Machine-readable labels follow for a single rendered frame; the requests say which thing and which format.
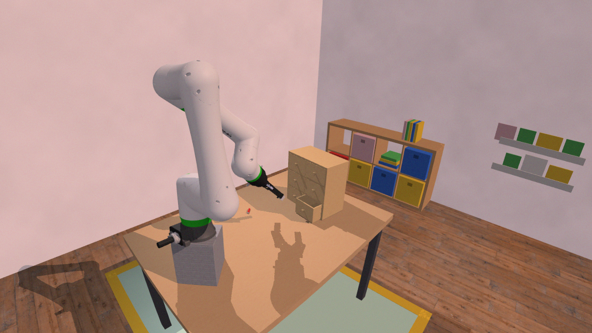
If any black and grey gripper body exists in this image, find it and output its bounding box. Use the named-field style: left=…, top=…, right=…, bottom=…
left=256, top=175, right=269, bottom=187

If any small wooden chest of drawers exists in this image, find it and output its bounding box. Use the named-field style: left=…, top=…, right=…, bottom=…
left=288, top=146, right=349, bottom=220

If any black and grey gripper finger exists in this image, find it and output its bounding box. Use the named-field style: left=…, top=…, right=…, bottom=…
left=262, top=181, right=285, bottom=201

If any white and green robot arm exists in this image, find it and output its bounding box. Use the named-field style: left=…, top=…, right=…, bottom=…
left=153, top=60, right=266, bottom=248

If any brown wooden drawer front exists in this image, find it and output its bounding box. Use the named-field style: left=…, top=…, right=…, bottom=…
left=306, top=161, right=326, bottom=186
left=288, top=185, right=304, bottom=203
left=296, top=194, right=323, bottom=223
left=305, top=178, right=325, bottom=203
left=288, top=169, right=305, bottom=192
left=289, top=153, right=306, bottom=176

